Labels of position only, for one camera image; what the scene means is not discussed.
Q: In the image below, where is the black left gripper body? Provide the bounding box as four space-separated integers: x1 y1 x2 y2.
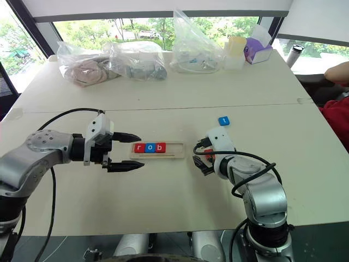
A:
90 135 114 168

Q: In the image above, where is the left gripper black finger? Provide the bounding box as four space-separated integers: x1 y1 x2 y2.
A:
106 159 146 174
112 132 142 144

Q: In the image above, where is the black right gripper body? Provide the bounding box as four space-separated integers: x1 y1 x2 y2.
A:
207 157 219 176

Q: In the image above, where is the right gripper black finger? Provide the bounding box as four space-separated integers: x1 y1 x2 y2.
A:
195 136 212 150
192 154 211 175

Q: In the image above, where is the wooden letter tray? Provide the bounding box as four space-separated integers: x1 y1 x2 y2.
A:
129 140 186 160

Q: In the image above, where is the silver rounded robot leg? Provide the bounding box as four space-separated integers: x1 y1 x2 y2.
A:
190 230 227 262
112 233 150 258

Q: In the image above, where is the dark rounded robot shape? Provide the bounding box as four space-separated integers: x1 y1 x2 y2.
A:
103 253 197 262

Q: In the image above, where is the plastic bag with grey items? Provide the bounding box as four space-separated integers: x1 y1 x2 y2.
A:
108 40 168 82

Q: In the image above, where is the plastic bag with pink cloth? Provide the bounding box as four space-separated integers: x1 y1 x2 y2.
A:
56 40 121 88

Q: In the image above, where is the white translucent plastic box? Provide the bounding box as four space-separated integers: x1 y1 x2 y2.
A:
224 52 246 71

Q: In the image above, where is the tall clear plastic bag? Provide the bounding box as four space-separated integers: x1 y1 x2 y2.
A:
169 9 226 75

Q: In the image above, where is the cream translucent plastic cup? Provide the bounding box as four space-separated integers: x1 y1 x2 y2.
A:
226 36 248 57

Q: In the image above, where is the purple tissue box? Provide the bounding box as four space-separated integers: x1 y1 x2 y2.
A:
243 25 274 65

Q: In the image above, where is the black mesh chair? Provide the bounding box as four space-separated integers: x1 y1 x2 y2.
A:
0 61 20 121

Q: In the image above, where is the black office chair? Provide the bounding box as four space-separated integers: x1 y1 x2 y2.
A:
295 73 349 108

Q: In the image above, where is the white bottle with black lid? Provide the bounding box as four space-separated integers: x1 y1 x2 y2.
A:
290 44 305 72

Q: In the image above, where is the person's red clothing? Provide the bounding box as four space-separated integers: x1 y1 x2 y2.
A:
318 96 349 153

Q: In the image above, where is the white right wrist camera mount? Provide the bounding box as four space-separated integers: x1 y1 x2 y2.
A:
206 127 236 154

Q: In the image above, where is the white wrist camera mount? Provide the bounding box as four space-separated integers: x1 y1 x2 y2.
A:
206 127 236 154
83 113 115 166

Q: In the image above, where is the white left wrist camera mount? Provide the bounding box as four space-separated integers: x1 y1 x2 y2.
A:
83 113 115 166

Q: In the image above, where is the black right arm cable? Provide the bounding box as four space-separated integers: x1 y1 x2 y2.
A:
192 141 283 199

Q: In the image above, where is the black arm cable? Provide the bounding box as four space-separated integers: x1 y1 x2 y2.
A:
34 108 106 262
192 141 283 199

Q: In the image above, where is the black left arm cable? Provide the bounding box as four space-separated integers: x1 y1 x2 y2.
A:
34 108 106 262

